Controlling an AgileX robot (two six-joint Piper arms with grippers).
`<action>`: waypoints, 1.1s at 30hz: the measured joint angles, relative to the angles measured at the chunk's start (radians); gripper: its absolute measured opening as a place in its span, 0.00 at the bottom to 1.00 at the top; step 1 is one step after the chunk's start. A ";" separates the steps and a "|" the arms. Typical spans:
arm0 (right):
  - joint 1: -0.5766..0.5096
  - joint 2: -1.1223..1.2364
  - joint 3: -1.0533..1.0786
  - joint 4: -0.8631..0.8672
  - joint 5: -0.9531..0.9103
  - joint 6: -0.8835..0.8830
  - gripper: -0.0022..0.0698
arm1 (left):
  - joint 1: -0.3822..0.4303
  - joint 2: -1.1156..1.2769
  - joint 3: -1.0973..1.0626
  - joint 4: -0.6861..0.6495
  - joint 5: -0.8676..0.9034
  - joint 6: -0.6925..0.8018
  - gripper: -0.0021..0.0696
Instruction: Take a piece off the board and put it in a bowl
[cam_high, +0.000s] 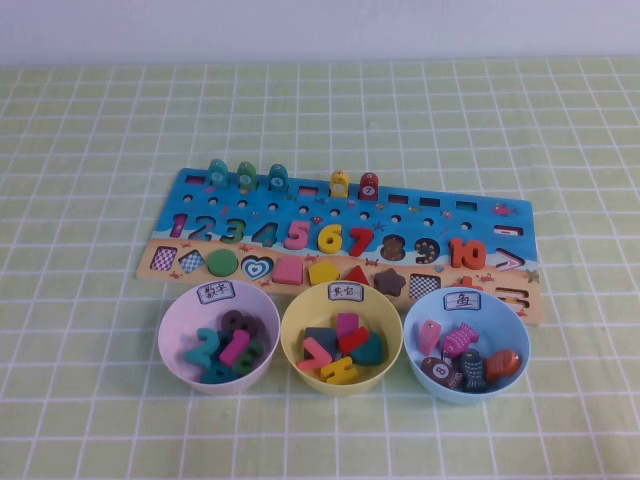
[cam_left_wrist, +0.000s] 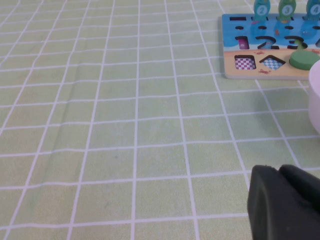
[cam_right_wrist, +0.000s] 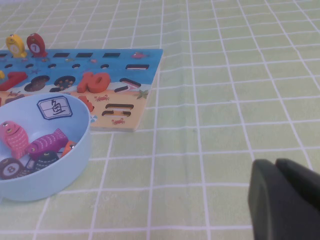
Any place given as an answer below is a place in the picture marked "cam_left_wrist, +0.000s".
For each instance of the teal fish piece number two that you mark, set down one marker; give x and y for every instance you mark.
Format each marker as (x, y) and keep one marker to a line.
(261, 10)

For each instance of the green round shape piece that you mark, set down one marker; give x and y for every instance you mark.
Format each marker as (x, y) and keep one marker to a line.
(303, 60)

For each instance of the green fish piece number three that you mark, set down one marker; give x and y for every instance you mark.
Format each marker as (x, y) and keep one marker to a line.
(287, 11)

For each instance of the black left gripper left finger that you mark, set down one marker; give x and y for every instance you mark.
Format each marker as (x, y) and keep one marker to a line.
(275, 212)

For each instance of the green checked tablecloth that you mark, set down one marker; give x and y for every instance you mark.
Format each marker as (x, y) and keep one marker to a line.
(125, 125)

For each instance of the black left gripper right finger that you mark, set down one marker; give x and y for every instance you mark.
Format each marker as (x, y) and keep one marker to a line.
(305, 185)

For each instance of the teal fish piece number four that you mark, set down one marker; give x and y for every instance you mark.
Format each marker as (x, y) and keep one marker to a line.
(314, 10)

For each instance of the blue wooden puzzle board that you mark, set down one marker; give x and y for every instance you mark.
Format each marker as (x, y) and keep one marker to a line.
(275, 71)

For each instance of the pale pink bowl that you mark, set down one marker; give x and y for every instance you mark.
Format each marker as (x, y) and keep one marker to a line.
(315, 100)

